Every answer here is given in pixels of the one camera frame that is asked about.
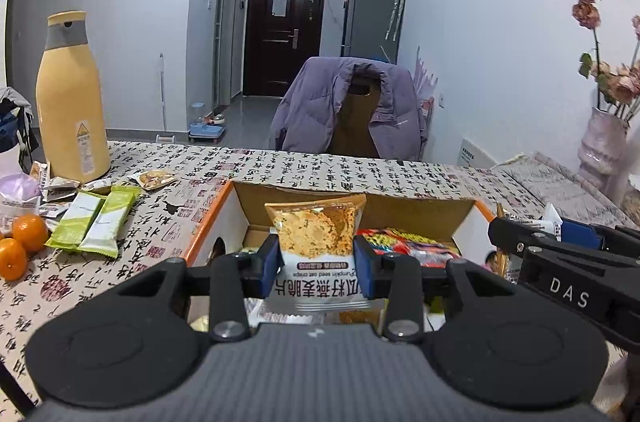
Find grey quilted mat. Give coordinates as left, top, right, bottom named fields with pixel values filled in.
left=492, top=152, right=640, bottom=230

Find orange cardboard box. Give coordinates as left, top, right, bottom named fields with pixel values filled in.
left=184, top=179, right=503, bottom=340

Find dark entrance door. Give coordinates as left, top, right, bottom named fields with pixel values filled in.
left=242, top=0, right=327, bottom=98

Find grey clothes pile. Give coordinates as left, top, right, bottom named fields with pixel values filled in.
left=0, top=86, right=39, bottom=169

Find small brown snack packet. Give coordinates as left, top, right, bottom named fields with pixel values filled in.
left=129, top=169, right=179, bottom=192

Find green white sachet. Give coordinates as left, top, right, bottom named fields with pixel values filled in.
left=45, top=191, right=107, bottom=249
left=78, top=185, right=143, bottom=259

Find orange mandarin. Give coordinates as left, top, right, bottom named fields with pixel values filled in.
left=11, top=215, right=49, bottom=253
left=0, top=238, right=28, bottom=281

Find dried pink flowers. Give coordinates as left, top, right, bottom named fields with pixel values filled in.
left=571, top=0, right=640, bottom=119

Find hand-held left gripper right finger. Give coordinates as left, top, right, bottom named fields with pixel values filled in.
left=352, top=236, right=532, bottom=344

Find white mop stick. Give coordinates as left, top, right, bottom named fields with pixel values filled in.
left=158, top=52, right=167, bottom=134

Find purple jacket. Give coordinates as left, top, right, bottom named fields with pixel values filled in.
left=270, top=56, right=428, bottom=161

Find pink vase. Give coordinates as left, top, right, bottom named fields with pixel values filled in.
left=577, top=107, right=631, bottom=191

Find yellow thermos bottle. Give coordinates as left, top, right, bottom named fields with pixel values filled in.
left=36, top=11, right=112, bottom=183

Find grey refrigerator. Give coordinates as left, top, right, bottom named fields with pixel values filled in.
left=341, top=0, right=407, bottom=66

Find silver white snack packet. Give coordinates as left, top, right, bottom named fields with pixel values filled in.
left=502, top=202, right=566, bottom=237

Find white folded umbrella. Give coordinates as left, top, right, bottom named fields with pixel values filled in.
left=385, top=0, right=408, bottom=42

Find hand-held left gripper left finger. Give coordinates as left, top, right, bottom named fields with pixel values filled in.
left=102, top=235, right=281, bottom=344

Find pink paper decoration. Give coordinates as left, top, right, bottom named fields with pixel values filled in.
left=414, top=46, right=441, bottom=104

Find white wall heater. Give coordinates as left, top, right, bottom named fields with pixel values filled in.
left=459, top=137, right=499, bottom=169

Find brown wooden chair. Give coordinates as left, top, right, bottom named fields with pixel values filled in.
left=327, top=72, right=385, bottom=158

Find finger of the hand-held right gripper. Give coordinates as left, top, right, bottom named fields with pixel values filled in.
left=487, top=215, right=556, bottom=259
left=559, top=221, right=640, bottom=250

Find blue pet feeder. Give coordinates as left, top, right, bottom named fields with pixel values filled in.
left=189, top=102, right=227, bottom=146

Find white plastic bag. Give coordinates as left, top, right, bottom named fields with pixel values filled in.
left=0, top=172, right=44, bottom=229

